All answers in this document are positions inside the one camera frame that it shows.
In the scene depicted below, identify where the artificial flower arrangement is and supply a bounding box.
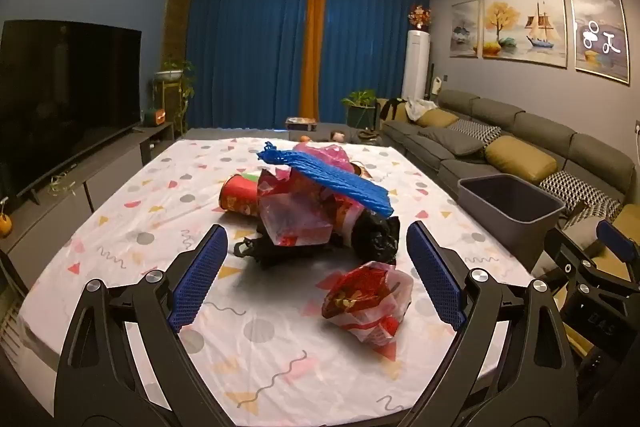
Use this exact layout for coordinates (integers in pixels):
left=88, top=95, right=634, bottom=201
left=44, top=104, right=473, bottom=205
left=407, top=3, right=432, bottom=31

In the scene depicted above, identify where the black garment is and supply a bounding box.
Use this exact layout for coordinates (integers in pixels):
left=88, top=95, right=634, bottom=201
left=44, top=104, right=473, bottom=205
left=380, top=98, right=408, bottom=122

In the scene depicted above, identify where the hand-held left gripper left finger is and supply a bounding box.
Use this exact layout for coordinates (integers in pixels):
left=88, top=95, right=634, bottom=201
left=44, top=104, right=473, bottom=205
left=52, top=223, right=236, bottom=427

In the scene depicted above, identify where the red paper cup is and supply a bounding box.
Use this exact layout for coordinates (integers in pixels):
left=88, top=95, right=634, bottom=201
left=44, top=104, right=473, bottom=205
left=219, top=173, right=263, bottom=219

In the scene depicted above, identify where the potted plant dark pot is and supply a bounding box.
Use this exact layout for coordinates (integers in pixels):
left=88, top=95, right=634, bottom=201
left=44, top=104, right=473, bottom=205
left=341, top=89, right=378, bottom=128

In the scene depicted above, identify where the small yellow cushion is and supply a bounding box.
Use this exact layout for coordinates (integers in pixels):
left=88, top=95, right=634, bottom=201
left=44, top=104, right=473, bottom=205
left=416, top=108, right=458, bottom=128

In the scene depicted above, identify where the gray plastic bin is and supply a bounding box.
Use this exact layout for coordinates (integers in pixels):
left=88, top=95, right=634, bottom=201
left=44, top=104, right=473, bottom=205
left=457, top=173, right=567, bottom=248

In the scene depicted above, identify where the flat gray cushion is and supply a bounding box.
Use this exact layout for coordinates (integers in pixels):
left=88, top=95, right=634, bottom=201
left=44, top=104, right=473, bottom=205
left=417, top=127, right=488, bottom=158

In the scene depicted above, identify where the blue curtain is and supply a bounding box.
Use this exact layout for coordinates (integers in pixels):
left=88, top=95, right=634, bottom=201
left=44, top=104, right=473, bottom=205
left=186, top=0, right=310, bottom=130
left=320, top=0, right=432, bottom=122

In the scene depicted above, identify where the abstract framed painting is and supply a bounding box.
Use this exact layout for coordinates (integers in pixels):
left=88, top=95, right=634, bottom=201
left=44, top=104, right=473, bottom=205
left=569, top=0, right=631, bottom=85

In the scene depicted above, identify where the sailboat painting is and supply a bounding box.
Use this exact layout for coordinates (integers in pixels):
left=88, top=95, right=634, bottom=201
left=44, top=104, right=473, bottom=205
left=481, top=0, right=568, bottom=68

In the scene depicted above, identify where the gray sofa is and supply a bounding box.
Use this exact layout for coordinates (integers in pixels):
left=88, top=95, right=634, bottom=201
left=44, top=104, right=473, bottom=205
left=380, top=89, right=640, bottom=268

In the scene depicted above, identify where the trailing plant on stand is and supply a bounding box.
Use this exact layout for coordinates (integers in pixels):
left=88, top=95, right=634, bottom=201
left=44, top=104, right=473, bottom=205
left=152, top=57, right=197, bottom=130

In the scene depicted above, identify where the black television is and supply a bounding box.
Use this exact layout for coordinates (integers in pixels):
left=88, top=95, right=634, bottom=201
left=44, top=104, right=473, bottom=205
left=0, top=20, right=143, bottom=208

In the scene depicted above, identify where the dark coffee table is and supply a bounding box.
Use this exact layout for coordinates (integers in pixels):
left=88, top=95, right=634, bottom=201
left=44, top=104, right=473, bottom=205
left=182, top=122, right=386, bottom=145

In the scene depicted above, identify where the small orange ornament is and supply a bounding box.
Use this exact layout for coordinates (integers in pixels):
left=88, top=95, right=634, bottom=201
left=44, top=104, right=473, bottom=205
left=0, top=197, right=13, bottom=240

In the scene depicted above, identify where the white standing air conditioner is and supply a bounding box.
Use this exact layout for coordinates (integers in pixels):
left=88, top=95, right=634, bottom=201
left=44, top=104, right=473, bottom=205
left=401, top=30, right=432, bottom=100

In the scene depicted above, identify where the red white snack bag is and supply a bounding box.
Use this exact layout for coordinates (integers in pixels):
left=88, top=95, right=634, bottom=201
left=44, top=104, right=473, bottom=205
left=320, top=261, right=415, bottom=348

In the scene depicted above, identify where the tangled yellow cable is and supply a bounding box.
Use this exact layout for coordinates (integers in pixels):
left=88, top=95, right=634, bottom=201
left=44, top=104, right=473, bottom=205
left=49, top=174, right=76, bottom=195

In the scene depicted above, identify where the gray television cabinet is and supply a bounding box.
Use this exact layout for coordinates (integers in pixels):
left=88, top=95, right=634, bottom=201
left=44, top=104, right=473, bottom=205
left=0, top=122, right=176, bottom=268

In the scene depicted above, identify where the large yellow cushion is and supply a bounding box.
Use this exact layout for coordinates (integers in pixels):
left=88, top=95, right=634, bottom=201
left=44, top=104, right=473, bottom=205
left=484, top=136, right=558, bottom=185

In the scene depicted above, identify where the orange curtain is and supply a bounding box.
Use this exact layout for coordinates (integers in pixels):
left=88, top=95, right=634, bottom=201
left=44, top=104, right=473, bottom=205
left=300, top=0, right=328, bottom=122

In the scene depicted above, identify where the pink plastic bag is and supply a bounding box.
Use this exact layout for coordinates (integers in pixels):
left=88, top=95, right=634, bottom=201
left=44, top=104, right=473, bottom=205
left=292, top=142, right=353, bottom=175

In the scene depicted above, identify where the black plastic bag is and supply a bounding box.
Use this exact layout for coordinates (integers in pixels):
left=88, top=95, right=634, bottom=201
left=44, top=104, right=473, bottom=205
left=234, top=212, right=401, bottom=269

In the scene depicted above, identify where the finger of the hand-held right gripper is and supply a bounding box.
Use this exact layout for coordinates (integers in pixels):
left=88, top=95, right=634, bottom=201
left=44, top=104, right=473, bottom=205
left=592, top=218, right=640, bottom=295
left=544, top=227, right=603, bottom=308

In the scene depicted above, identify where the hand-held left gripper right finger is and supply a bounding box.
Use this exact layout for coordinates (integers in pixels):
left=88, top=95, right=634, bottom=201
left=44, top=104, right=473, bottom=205
left=400, top=221, right=583, bottom=427

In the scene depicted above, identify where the black white patterned cushion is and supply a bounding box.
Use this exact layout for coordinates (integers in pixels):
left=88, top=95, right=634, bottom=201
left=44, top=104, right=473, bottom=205
left=447, top=119, right=503, bottom=145
left=537, top=170, right=626, bottom=220

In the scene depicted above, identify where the red translucent plastic bag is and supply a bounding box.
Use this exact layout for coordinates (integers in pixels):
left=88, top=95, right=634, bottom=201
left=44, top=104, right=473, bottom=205
left=259, top=169, right=362, bottom=248

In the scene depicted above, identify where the brown wooden panel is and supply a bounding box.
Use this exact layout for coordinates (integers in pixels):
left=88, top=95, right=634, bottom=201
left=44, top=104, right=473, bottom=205
left=164, top=0, right=196, bottom=60

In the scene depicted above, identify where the white cloth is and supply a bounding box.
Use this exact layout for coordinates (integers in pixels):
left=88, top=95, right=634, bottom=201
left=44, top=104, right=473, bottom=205
left=405, top=98, right=438, bottom=120

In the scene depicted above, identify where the small landscape painting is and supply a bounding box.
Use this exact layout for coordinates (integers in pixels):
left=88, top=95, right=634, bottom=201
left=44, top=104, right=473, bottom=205
left=450, top=0, right=482, bottom=58

